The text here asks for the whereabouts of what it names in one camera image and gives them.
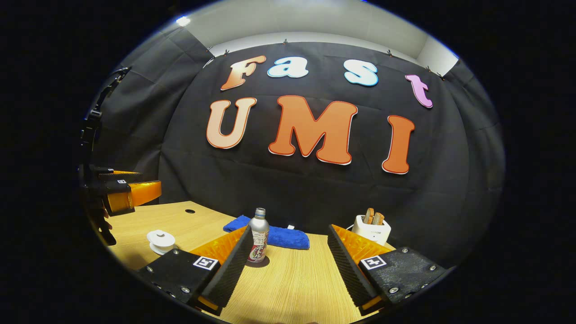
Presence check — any silver water bottle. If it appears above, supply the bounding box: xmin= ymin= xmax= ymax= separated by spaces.
xmin=247 ymin=208 xmax=270 ymax=264

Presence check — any white toaster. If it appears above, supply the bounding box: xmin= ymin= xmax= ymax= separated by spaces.
xmin=352 ymin=215 xmax=392 ymax=246

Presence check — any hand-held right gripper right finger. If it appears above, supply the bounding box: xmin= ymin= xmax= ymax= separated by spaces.
xmin=327 ymin=224 xmax=447 ymax=316

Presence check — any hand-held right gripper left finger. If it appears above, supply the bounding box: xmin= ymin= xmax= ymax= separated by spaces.
xmin=137 ymin=225 xmax=255 ymax=316

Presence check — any black backdrop cloth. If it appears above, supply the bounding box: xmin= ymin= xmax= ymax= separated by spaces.
xmin=83 ymin=27 xmax=504 ymax=270

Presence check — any blue towel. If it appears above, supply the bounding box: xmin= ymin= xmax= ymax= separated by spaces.
xmin=223 ymin=215 xmax=310 ymax=250

